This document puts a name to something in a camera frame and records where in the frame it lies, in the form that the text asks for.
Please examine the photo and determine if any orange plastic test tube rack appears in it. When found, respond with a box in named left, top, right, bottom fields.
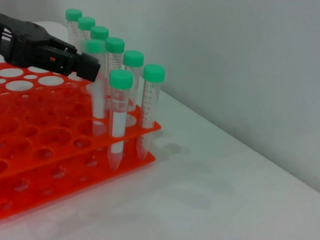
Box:
left=0, top=61, right=162, bottom=223

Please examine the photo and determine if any clear test tube green cap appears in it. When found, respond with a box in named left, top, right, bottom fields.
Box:
left=65, top=8, right=83, bottom=51
left=84, top=39, right=108, bottom=137
left=136, top=63, right=166, bottom=161
left=104, top=36, right=125, bottom=76
left=90, top=25, right=110, bottom=43
left=77, top=16, right=96, bottom=53
left=106, top=69, right=134, bottom=171
left=123, top=49, right=145, bottom=112

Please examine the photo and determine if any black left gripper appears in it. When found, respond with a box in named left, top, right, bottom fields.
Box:
left=0, top=12, right=101, bottom=83

